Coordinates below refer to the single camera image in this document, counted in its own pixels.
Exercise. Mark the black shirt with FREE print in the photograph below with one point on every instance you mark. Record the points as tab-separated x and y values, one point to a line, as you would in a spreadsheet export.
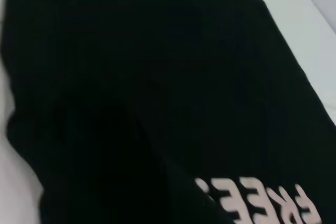
157	90

